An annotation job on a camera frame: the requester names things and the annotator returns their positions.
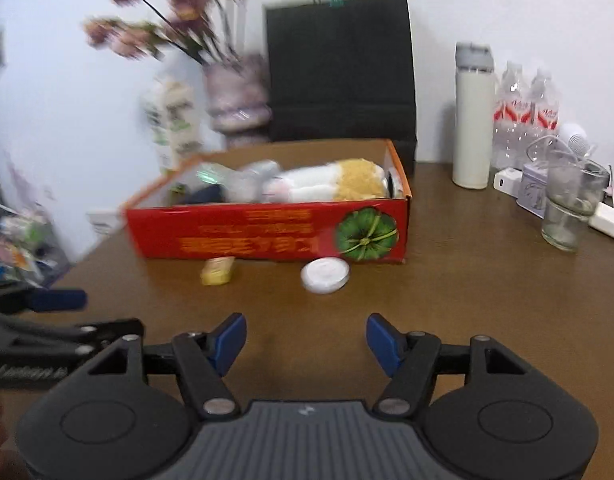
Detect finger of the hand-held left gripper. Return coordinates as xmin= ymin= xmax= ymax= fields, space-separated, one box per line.
xmin=0 ymin=317 xmax=145 ymax=361
xmin=0 ymin=287 xmax=88 ymax=315

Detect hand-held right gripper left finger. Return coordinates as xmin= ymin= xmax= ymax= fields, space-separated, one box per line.
xmin=87 ymin=312 xmax=248 ymax=422

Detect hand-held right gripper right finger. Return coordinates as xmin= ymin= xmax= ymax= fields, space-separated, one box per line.
xmin=366 ymin=312 xmax=530 ymax=421

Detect red orange cardboard box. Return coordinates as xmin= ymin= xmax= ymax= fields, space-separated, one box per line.
xmin=121 ymin=139 xmax=414 ymax=265

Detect navy zip pouch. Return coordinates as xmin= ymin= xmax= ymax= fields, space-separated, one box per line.
xmin=179 ymin=184 xmax=228 ymax=206

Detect brown wooden desktop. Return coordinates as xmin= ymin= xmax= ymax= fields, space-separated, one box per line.
xmin=0 ymin=140 xmax=614 ymax=480

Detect pile of colourful packets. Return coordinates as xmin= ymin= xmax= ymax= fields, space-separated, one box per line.
xmin=0 ymin=200 xmax=64 ymax=287

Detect yellow small packet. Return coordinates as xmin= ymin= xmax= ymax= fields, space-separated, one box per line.
xmin=201 ymin=256 xmax=236 ymax=287

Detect white round disc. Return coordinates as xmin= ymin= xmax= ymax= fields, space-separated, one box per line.
xmin=301 ymin=257 xmax=350 ymax=294

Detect silver green packet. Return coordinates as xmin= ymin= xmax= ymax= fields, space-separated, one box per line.
xmin=197 ymin=160 xmax=288 ymax=202

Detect white yellow plush toy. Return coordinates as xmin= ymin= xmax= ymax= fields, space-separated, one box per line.
xmin=259 ymin=157 xmax=390 ymax=205

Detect white charger block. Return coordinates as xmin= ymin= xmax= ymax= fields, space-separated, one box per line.
xmin=493 ymin=167 xmax=526 ymax=197

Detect white green milk carton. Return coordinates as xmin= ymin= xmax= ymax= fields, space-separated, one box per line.
xmin=139 ymin=77 xmax=206 ymax=176

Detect pale printed tin box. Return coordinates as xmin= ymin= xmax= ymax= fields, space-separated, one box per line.
xmin=516 ymin=160 xmax=556 ymax=219

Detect clear drinking glass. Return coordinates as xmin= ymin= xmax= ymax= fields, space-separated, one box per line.
xmin=541 ymin=160 xmax=610 ymax=253

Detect white thermos bottle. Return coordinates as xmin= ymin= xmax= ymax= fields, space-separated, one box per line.
xmin=452 ymin=41 xmax=500 ymax=190

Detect pink patterned vase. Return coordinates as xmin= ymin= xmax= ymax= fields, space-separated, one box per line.
xmin=203 ymin=54 xmax=272 ymax=148

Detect clear water bottle red label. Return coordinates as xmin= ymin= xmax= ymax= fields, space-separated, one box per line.
xmin=529 ymin=67 xmax=560 ymax=142
xmin=493 ymin=61 xmax=534 ymax=171

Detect white power strip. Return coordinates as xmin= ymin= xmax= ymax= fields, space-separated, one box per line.
xmin=588 ymin=200 xmax=614 ymax=246

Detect black paper bag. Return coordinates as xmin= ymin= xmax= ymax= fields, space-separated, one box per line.
xmin=263 ymin=0 xmax=418 ymax=173

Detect white round speaker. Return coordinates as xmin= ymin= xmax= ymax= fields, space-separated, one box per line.
xmin=557 ymin=122 xmax=590 ymax=159

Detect pink artificial flowers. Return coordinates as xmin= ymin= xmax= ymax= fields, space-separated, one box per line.
xmin=82 ymin=0 xmax=255 ymax=67

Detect white wall socket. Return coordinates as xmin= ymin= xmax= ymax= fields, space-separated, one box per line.
xmin=87 ymin=209 xmax=124 ymax=237

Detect white cable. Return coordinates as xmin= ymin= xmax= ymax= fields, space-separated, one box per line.
xmin=526 ymin=134 xmax=598 ymax=172

